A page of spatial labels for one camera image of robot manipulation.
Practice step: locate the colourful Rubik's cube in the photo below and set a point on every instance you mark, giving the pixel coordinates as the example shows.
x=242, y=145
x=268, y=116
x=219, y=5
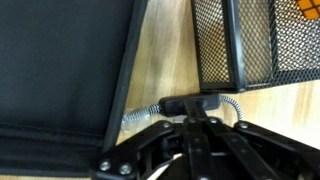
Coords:
x=311, y=8

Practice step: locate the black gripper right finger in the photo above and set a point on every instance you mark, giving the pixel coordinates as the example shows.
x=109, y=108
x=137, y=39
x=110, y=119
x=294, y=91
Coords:
x=240, y=150

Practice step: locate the black inline lamp switch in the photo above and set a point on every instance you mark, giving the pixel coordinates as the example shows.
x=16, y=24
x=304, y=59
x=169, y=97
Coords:
x=173, y=104

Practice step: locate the black fabric open box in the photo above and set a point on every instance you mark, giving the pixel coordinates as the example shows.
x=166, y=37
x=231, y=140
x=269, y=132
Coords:
x=60, y=66

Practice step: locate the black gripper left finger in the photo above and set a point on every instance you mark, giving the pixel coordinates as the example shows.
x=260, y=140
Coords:
x=193, y=143

